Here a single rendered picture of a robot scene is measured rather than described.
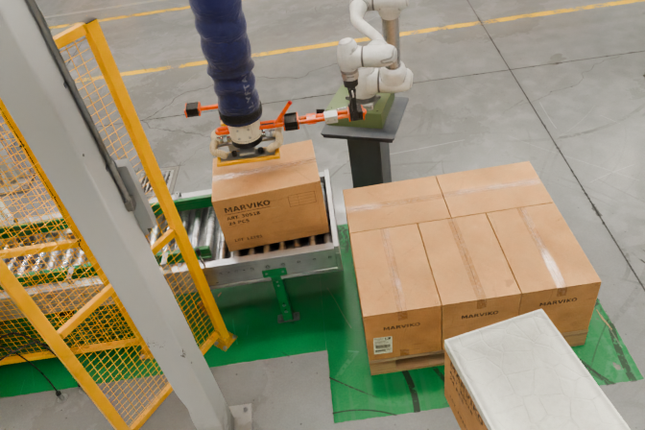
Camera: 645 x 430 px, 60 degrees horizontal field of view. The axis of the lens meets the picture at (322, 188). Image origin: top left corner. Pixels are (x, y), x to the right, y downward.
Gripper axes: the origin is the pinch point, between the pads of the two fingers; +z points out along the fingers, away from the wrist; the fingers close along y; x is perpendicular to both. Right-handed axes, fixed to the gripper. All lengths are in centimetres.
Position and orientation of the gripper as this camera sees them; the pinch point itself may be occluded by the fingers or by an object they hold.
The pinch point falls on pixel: (354, 111)
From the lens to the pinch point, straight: 300.0
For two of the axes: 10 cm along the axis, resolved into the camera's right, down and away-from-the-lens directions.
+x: 9.9, -1.5, -0.3
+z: 1.4, 7.5, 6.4
